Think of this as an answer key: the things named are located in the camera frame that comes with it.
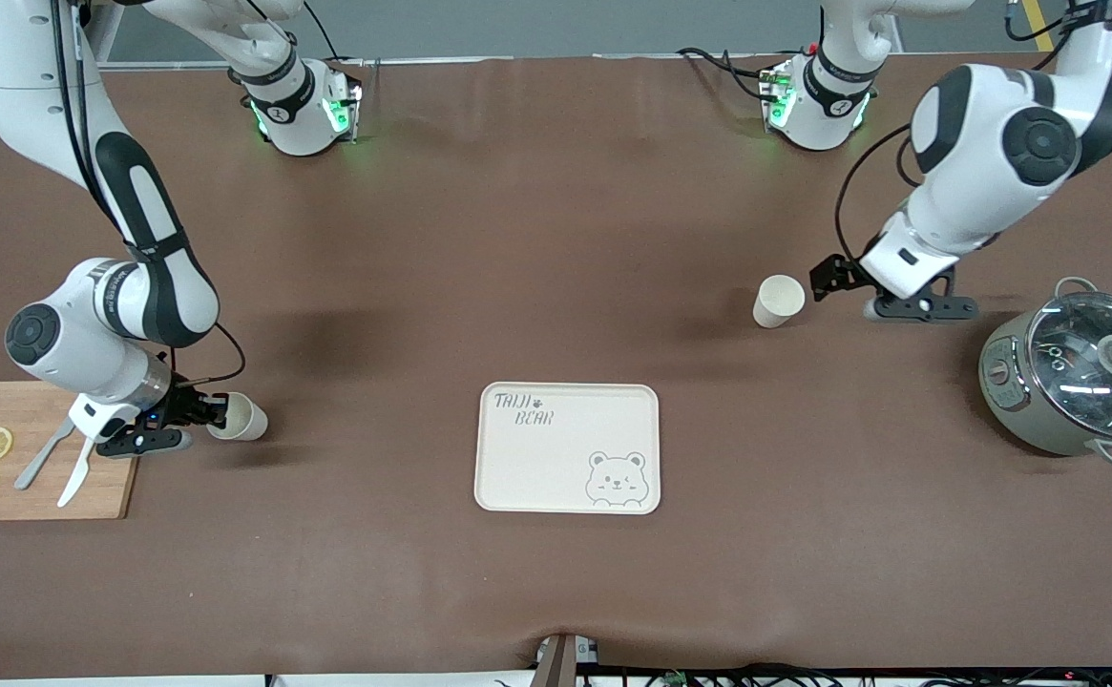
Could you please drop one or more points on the aluminium frame struts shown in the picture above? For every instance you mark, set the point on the aluminium frame struts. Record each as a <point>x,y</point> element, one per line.
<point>105,38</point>

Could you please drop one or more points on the brown table mat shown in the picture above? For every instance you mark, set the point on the brown table mat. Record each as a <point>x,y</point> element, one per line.
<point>479,239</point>

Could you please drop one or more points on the cream bear print tray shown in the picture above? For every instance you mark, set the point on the cream bear print tray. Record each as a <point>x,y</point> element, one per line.
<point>556,468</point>

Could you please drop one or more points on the bamboo cutting board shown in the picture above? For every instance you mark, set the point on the bamboo cutting board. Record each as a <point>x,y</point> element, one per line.
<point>2,401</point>

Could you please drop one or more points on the white IKEA cup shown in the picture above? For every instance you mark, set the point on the white IKEA cup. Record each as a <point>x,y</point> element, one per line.
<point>777,303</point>
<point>245,420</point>

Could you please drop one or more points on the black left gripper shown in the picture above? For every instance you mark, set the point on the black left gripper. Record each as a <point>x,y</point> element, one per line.
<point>839,273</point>

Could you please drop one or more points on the grey plastic knife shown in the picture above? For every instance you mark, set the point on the grey plastic knife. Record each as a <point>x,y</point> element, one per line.
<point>40,463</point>

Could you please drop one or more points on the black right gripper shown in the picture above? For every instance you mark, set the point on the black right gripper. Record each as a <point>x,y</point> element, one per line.
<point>181,405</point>

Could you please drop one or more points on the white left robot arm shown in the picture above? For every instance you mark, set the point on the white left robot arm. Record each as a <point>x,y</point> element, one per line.
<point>975,162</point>

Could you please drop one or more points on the olive grey cooking pot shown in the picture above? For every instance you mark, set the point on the olive grey cooking pot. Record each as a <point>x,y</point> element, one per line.
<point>1014,401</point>

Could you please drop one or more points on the white plastic knife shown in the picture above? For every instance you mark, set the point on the white plastic knife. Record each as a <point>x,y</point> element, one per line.
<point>76,477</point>

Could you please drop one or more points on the brown post with clamp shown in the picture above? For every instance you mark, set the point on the brown post with clamp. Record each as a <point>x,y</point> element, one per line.
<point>556,668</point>

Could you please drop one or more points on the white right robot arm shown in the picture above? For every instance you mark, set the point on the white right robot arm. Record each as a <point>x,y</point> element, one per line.
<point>78,343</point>

